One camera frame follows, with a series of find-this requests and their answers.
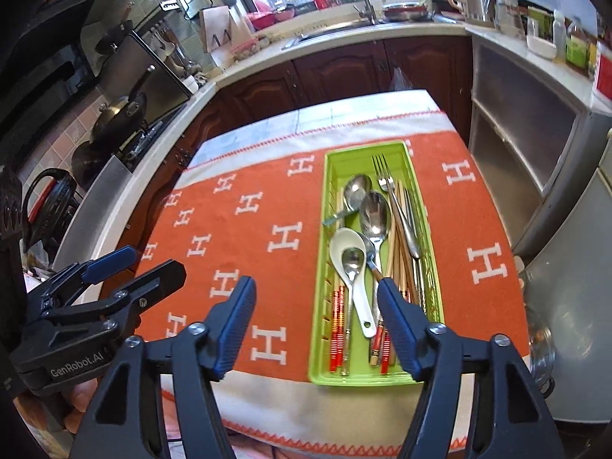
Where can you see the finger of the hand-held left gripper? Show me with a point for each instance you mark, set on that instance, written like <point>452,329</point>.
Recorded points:
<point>112,263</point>
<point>158,279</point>

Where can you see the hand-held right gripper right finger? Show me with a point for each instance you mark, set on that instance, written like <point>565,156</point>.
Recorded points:
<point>399,330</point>

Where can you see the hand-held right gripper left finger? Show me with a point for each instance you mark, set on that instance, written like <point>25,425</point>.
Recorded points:
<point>234,330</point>

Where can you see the small metal spoon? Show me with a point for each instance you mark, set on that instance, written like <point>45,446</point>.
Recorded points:
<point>353,259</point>

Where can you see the white ceramic spoon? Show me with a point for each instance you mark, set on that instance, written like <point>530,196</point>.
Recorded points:
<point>345,239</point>

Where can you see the large metal spoon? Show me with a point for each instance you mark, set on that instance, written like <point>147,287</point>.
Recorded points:
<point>358,192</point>

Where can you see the metal fork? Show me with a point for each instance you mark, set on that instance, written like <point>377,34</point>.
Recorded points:
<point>381,169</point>

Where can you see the green plastic utensil tray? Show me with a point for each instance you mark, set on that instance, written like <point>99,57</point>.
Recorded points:
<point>354,162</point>

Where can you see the person's left forearm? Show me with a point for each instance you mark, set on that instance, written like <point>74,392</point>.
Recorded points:
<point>38,411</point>

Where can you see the person's left hand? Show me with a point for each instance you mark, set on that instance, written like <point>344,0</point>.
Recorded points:
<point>81,401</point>

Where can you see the steel splash guard panel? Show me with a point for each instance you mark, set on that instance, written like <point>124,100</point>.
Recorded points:
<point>153,86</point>
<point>103,196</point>

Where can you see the orange patterned blanket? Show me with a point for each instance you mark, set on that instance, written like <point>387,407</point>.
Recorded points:
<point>248,253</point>

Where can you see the black pot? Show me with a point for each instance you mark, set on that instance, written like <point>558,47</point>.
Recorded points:
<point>89,158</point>

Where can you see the black gas stove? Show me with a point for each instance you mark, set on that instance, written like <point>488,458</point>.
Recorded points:
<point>150,136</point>

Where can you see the steel pot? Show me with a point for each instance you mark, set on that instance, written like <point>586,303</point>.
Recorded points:
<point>540,344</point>

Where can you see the black range hood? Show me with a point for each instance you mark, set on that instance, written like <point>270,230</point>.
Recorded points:
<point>43,81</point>

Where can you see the white cup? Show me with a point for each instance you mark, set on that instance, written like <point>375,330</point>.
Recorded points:
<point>191,84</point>

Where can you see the light blue checked table cover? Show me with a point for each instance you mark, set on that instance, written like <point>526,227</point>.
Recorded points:
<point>311,117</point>

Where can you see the silver cabinet with frosted doors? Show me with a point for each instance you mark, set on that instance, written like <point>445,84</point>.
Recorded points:
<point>521,119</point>

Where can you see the glass food container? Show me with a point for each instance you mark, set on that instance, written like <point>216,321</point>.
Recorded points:
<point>246,48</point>

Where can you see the hanging plastic bag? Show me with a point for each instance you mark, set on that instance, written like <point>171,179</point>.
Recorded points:
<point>399,81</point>

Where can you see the wooden cutting board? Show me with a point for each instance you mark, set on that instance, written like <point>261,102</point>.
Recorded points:
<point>222,28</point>

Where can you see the brown kitchen cabinet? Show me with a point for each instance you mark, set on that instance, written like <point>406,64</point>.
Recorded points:
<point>334,71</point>

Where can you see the pink plastic basin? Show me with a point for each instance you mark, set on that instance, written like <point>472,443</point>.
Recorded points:
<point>262,20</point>

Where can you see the steel kitchen sink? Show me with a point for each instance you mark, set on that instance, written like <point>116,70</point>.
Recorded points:
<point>334,32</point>

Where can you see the white bowl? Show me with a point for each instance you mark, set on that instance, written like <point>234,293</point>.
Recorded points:
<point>542,47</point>

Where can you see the stacked metal bowls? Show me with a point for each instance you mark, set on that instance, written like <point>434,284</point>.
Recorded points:
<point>406,12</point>

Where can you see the red and white container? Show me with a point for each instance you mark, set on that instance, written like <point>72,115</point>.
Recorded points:
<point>603,76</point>

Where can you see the green jar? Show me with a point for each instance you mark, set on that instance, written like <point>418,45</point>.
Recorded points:
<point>576,51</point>

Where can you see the glass pitcher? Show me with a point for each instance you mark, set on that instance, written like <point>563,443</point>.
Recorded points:
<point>509,16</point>

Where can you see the white plastic bottle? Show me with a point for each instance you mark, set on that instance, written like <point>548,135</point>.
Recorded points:
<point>559,33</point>

